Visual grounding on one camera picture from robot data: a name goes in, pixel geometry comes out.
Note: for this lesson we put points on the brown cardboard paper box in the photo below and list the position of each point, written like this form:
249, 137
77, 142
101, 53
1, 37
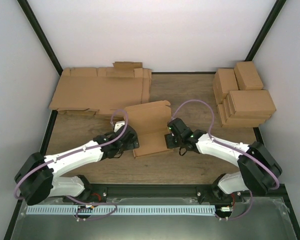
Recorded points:
150, 120

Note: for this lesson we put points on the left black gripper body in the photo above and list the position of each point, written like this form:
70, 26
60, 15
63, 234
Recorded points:
130, 146

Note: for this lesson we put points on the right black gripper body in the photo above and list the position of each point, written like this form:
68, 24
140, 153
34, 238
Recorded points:
172, 144

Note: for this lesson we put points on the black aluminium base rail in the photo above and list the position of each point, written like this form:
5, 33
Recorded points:
201, 192

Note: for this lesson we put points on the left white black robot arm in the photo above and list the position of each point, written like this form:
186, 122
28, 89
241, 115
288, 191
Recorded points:
43, 176

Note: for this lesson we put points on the folded cardboard box back right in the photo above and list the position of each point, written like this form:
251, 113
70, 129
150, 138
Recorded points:
247, 76

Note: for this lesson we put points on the folded cardboard box front top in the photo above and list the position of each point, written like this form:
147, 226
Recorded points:
251, 103

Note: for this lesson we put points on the light blue slotted cable duct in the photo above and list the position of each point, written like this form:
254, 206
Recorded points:
124, 210

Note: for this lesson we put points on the folded cardboard box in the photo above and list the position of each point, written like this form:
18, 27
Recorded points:
223, 82
232, 122
247, 76
251, 103

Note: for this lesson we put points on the stack of flat cardboard sheets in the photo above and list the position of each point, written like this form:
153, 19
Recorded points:
99, 91

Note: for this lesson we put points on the folded cardboard box back left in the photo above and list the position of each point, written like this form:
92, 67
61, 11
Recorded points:
223, 82

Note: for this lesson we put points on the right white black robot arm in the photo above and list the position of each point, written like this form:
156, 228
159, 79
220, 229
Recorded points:
258, 170

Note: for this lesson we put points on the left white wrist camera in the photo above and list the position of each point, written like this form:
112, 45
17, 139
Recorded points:
118, 125

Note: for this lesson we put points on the folded cardboard box front bottom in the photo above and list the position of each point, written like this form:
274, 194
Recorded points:
232, 122

